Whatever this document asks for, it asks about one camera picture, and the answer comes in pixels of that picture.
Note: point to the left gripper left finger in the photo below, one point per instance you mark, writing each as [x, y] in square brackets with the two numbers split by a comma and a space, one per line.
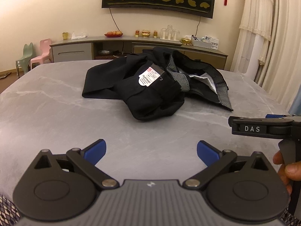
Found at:
[61, 187]

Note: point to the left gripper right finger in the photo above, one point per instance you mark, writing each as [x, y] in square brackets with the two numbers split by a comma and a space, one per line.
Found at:
[240, 188]

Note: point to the black garment with mesh lining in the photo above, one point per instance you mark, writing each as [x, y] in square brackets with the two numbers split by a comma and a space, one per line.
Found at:
[183, 77]

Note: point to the person's right hand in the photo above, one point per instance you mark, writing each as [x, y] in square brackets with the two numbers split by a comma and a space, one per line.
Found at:
[287, 173]

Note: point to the cream lace curtain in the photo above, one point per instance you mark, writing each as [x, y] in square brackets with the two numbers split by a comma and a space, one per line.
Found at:
[268, 49]

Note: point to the grey box of items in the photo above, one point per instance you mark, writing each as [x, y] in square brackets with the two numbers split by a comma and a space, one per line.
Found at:
[205, 42]

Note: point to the green plastic kids chair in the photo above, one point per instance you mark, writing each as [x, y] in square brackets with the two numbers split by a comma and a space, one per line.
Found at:
[24, 61]

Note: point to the pink plastic kids chair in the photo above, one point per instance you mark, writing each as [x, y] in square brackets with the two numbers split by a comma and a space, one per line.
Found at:
[45, 49]

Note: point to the white hang tag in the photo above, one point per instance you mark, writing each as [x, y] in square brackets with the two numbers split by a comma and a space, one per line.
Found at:
[149, 76]

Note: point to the long low sideboard cabinet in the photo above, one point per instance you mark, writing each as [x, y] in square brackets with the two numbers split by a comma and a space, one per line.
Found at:
[103, 48]

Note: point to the cluster of glass cups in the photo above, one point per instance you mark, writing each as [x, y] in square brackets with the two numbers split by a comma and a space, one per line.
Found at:
[169, 33]

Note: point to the yellow cup on sideboard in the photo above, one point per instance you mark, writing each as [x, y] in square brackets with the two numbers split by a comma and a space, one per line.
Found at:
[65, 35]

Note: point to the red plate of fruit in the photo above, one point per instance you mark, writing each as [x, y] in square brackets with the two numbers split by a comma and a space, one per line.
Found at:
[113, 34]

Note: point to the golden bowl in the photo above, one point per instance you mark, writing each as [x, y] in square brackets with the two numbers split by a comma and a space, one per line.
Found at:
[145, 33]

